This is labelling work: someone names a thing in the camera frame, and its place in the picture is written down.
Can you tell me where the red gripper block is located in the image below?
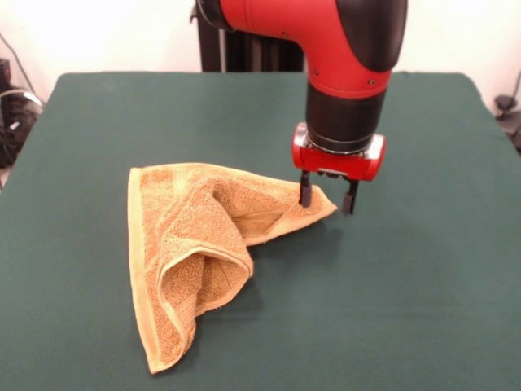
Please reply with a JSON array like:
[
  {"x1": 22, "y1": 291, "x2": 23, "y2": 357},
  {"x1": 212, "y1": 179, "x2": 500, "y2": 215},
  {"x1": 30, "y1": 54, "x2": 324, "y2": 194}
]
[{"x1": 291, "y1": 136, "x2": 387, "y2": 216}]

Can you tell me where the tan terry towel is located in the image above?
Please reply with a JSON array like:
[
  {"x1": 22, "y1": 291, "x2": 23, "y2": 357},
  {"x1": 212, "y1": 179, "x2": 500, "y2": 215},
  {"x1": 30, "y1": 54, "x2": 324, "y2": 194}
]
[{"x1": 126, "y1": 162, "x2": 338, "y2": 375}]

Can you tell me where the black stand base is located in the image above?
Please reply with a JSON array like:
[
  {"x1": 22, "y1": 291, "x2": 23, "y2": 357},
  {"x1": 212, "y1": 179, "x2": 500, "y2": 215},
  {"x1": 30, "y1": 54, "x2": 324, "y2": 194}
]
[{"x1": 494, "y1": 94, "x2": 521, "y2": 154}]

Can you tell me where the dark green table cloth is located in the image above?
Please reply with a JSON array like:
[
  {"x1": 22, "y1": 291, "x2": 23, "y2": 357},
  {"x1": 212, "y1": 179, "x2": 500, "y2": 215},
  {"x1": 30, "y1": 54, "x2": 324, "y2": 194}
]
[{"x1": 0, "y1": 71, "x2": 521, "y2": 391}]

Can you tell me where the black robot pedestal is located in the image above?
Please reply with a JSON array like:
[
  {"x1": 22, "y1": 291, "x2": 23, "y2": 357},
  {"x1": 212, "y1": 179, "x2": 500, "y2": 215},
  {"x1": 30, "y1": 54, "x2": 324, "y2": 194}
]
[{"x1": 190, "y1": 0, "x2": 307, "y2": 73}]

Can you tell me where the grey curved cable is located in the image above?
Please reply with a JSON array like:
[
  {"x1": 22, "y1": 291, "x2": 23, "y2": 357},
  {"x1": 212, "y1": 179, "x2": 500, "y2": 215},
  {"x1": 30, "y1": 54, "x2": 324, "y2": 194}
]
[{"x1": 0, "y1": 32, "x2": 37, "y2": 97}]

